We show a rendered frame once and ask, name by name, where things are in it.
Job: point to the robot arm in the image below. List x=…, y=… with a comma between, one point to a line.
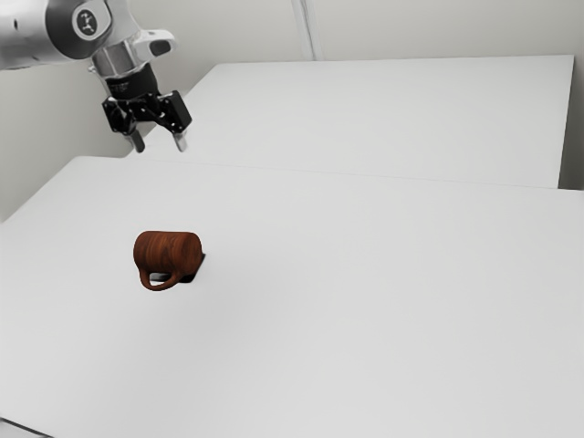
x=55, y=32

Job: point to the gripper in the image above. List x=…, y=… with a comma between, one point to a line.
x=135, y=87

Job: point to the brown wooden mug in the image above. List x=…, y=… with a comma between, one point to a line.
x=166, y=255

